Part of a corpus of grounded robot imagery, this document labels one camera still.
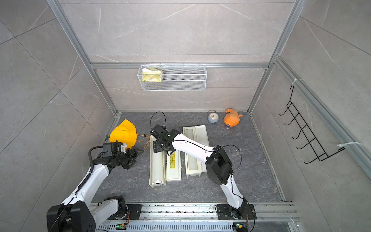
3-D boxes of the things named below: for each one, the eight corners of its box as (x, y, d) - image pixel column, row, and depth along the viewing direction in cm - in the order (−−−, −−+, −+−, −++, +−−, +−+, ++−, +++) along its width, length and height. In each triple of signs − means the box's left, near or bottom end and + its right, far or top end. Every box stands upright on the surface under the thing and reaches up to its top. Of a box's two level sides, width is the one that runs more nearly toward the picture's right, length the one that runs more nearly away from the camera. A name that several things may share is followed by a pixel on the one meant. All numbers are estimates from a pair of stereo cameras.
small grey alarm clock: (208, 123, 113) (208, 120, 110) (206, 112, 120) (207, 109, 118) (219, 123, 113) (219, 120, 110) (217, 112, 120) (217, 109, 118)
